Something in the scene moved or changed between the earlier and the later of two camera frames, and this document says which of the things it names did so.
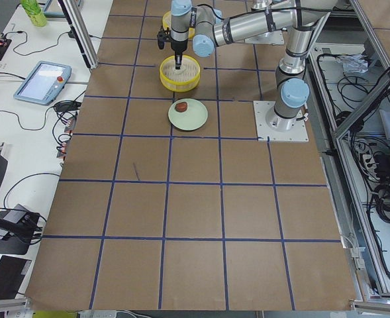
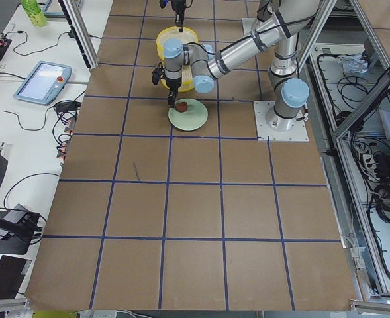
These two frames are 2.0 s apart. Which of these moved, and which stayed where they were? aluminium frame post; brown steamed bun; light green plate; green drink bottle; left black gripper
Moved: left black gripper
Stayed: brown steamed bun; aluminium frame post; green drink bottle; light green plate
